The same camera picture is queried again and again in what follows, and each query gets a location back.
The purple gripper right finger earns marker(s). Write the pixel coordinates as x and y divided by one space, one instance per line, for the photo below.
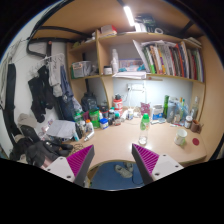
152 166

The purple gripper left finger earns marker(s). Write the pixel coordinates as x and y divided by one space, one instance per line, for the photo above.
74 168

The white paper sheet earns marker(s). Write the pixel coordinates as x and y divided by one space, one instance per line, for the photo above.
61 129

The clear bottle green cap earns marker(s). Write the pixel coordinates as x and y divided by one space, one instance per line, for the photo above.
144 128

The dark red round coaster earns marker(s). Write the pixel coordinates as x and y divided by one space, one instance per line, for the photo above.
195 141

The white jar blue lid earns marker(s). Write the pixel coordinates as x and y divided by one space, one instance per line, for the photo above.
104 123

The green container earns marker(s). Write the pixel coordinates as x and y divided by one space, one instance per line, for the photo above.
94 116

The pink snack bag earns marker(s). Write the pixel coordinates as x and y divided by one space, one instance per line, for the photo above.
145 108

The brown cup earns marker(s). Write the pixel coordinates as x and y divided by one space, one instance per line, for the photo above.
195 126

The small jar white lid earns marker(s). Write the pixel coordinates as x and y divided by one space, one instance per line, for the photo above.
188 121

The black backpack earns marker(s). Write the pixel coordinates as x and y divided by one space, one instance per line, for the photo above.
88 101

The green glass bottle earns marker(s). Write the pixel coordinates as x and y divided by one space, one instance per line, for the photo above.
165 106

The red white jar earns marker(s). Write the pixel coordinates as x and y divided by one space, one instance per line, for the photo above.
118 103

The black jacket hanging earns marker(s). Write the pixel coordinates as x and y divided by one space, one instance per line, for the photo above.
42 94

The clear plastic storage box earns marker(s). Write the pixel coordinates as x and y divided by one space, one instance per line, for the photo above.
81 69

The grey shirt hanging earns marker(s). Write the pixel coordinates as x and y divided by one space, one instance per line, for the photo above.
55 76

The row of books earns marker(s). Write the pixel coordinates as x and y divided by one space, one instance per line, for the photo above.
173 59

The white plastic bottle on shelf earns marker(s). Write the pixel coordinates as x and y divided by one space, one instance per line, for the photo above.
115 61

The ceiling light strip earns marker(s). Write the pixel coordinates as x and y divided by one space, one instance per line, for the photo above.
129 15

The wall power socket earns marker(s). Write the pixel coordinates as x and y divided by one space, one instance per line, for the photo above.
135 87

